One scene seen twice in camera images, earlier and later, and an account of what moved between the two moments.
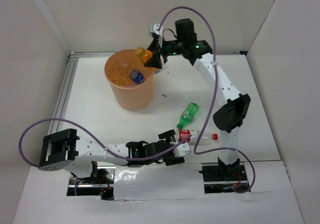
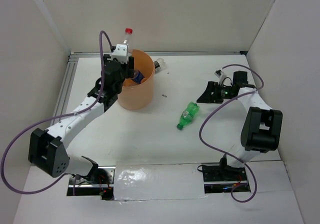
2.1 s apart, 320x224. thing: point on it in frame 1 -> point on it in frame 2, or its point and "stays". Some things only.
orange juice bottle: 144,55 -> 128,82
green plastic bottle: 188,114 stays
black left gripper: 171,160 -> 129,71
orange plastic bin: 128,95 stays
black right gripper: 155,47 -> 207,97
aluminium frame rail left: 64,93 stays
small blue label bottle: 137,76 stays
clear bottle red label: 208,136 -> 128,32
